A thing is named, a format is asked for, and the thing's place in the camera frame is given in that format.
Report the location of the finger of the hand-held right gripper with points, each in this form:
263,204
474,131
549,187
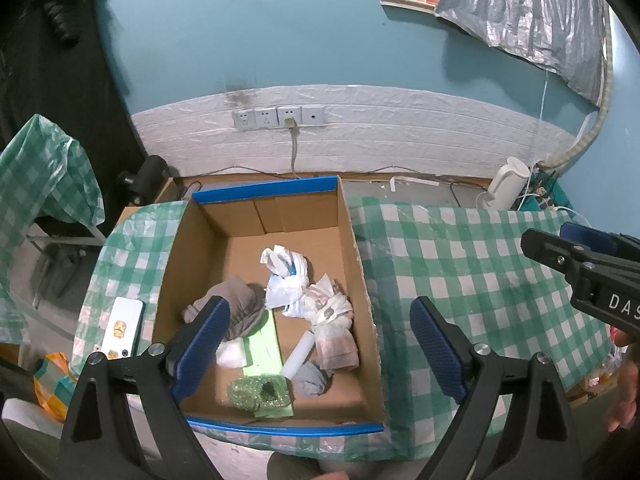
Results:
550,252
587,237

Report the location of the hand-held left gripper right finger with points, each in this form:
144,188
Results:
440,350

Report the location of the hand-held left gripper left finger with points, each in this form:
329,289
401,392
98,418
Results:
200,350

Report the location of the green bubble wrap roll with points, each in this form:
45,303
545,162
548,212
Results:
245,392

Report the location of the beige knit cloth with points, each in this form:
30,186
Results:
245,305

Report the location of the white cylinder tube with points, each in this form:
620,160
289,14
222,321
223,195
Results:
297,357

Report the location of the grey sock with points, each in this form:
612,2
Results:
312,380

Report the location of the blue cardboard box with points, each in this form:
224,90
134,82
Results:
240,240

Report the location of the person's right hand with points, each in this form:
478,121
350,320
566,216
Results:
625,390

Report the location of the white small pouch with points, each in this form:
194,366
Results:
232,355

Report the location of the power strip with plugs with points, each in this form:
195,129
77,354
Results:
542,192

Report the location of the green flat packet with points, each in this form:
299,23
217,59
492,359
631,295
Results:
262,350

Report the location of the green checkered tablecloth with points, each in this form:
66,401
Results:
450,270

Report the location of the white electric kettle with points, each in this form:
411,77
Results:
505,185

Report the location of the white smartphone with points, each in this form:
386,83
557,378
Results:
127,310

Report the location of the crumpled white plastic bag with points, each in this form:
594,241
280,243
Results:
282,285

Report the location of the white tape strip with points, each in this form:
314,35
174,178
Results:
415,182

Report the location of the black cylindrical device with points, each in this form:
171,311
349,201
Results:
147,180

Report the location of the silver tarp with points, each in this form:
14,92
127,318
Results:
525,10

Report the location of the green checkered cloth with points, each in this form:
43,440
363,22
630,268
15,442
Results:
40,175

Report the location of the wooden batten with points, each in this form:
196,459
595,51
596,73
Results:
405,2

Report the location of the metal chair frame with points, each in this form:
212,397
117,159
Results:
60,239

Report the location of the white wall socket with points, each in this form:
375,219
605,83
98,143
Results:
244,121
265,119
312,115
289,116

